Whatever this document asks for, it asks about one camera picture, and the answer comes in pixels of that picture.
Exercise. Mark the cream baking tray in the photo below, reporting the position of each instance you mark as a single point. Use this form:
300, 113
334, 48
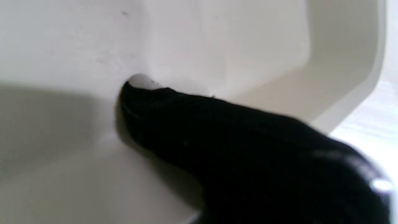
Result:
186, 40

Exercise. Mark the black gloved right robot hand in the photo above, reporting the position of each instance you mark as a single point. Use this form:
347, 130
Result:
264, 161

